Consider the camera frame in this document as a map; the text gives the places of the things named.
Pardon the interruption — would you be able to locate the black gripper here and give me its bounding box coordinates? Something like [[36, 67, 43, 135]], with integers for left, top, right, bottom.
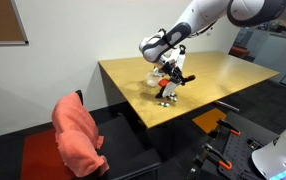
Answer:
[[161, 61, 186, 86]]

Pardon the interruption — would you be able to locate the red lid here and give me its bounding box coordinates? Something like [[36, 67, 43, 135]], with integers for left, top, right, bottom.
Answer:
[[158, 78, 171, 88]]

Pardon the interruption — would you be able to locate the clear plastic cup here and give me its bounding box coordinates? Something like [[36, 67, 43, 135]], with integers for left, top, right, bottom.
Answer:
[[145, 72, 162, 88]]

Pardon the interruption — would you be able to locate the silver table foot bar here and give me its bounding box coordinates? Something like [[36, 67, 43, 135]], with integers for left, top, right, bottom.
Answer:
[[213, 99, 241, 113]]

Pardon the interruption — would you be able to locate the red bench seat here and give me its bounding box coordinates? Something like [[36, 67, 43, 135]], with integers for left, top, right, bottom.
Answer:
[[228, 45, 251, 59]]

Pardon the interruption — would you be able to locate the black chair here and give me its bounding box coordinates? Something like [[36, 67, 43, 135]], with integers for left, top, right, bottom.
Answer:
[[74, 89, 164, 180]]

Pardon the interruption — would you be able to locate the grey office cabinet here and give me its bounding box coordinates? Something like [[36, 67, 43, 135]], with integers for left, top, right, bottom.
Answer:
[[252, 28, 286, 92]]

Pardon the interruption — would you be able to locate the black pegboard table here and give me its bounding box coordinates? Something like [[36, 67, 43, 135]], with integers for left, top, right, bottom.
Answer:
[[189, 111, 281, 180]]

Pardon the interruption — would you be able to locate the salmon red towel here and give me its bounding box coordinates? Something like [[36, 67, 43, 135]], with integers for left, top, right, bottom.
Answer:
[[51, 92, 111, 178]]

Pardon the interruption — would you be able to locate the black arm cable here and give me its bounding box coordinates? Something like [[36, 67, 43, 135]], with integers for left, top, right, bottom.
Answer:
[[156, 27, 168, 36]]

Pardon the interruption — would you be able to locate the black clamp with orange handle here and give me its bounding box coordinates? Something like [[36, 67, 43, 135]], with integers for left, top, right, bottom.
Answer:
[[216, 118, 242, 138], [202, 143, 234, 171]]

